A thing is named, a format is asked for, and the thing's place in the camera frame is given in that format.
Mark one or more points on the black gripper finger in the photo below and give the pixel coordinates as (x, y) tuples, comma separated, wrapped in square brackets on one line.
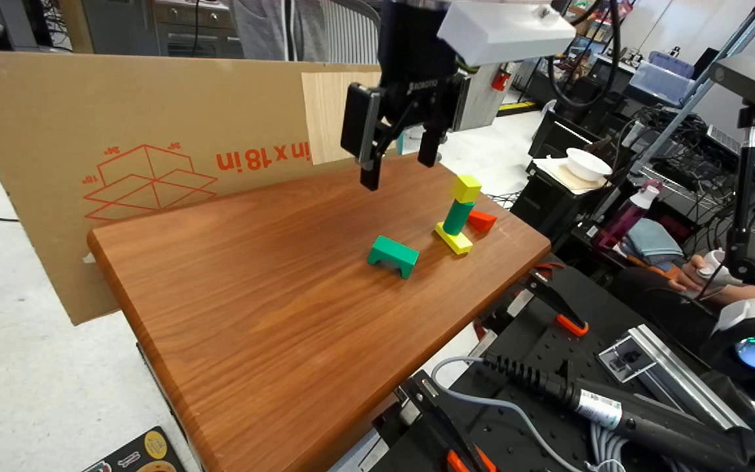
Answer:
[(430, 147), (372, 165)]

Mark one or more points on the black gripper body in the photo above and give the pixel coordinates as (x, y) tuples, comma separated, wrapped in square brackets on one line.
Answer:
[(426, 101)]

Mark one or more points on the green bridge block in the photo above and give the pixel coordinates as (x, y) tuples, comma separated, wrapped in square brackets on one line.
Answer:
[(392, 252)]

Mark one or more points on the yellow cube block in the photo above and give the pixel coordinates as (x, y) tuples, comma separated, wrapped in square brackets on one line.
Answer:
[(464, 189)]

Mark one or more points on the green cylinder block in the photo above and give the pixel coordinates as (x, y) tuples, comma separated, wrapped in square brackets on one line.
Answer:
[(457, 216)]

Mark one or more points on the orange block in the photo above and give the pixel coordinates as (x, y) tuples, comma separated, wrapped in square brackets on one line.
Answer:
[(482, 224)]

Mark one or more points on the yellow flat block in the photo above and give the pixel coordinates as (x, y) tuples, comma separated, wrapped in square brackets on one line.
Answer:
[(457, 244)]

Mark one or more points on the person bare hand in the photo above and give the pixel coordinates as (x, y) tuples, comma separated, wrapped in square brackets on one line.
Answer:
[(692, 273)]

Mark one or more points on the red fire extinguisher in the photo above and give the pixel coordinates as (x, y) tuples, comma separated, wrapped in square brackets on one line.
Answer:
[(502, 79)]

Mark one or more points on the white bowl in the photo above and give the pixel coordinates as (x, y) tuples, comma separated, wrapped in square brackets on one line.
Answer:
[(588, 163)]

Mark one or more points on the pink bottle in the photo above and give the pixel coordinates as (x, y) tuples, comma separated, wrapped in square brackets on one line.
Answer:
[(621, 224)]

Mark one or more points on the black perforated breadboard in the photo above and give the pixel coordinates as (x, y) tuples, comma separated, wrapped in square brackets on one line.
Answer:
[(526, 349)]

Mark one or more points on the blue storage bin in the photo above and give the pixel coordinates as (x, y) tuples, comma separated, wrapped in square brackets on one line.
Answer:
[(661, 79)]

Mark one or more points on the teal folded cloth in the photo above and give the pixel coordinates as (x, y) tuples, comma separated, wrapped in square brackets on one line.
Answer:
[(653, 239)]

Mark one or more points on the flat cardboard box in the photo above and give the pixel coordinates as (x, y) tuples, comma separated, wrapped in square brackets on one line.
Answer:
[(89, 122)]

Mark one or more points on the black printed box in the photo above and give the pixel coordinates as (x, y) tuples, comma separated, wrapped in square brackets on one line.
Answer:
[(144, 450)]

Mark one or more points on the black camera stand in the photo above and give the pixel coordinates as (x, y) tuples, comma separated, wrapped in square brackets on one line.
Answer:
[(746, 184)]

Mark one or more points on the aluminium rail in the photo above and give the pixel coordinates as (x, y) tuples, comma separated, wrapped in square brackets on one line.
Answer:
[(670, 369)]

